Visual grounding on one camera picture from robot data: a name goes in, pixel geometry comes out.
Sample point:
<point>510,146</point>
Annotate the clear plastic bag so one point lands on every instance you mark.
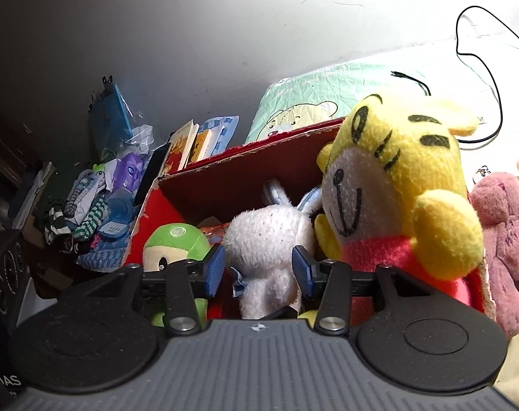
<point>137,137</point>

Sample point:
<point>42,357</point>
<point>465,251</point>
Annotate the green white striped sock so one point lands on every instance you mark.
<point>90,216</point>

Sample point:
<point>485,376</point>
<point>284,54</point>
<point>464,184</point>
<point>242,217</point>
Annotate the white plush bunny blue ears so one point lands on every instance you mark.
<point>259,239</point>

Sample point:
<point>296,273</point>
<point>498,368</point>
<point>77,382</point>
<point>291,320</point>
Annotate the orange book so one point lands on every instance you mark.
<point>180,145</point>

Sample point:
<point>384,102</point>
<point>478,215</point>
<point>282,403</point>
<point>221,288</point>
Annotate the pink plush bear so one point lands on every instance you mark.
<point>507,231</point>

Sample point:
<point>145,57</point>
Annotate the blue plastic container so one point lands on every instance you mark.
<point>114,218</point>

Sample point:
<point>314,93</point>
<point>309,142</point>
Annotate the printed baby blanket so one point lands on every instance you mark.
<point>311,90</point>

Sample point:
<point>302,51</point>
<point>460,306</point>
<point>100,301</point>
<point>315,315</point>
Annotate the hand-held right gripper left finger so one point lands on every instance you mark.
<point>216,265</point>

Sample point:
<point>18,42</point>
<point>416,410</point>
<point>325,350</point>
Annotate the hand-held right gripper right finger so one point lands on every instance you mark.
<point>300,267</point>

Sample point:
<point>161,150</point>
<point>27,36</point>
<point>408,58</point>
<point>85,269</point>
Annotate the black tablet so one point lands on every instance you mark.
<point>150,175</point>

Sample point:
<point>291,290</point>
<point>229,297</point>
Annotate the green plush toy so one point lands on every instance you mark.
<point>178,239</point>

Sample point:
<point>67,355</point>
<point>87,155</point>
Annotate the red cardboard box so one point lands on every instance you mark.
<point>242,167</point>

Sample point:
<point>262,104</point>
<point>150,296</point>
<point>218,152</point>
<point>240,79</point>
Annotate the blue book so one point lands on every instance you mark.
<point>216,137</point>

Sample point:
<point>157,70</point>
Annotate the blue knitted cloth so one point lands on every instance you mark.
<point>105,254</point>

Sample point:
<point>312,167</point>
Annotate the purple toy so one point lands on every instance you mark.
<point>129,171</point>

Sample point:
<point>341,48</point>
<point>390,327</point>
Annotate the yellow tiger plush toy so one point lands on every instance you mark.
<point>396,171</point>

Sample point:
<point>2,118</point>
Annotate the black white striped cloth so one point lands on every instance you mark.
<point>56,224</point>

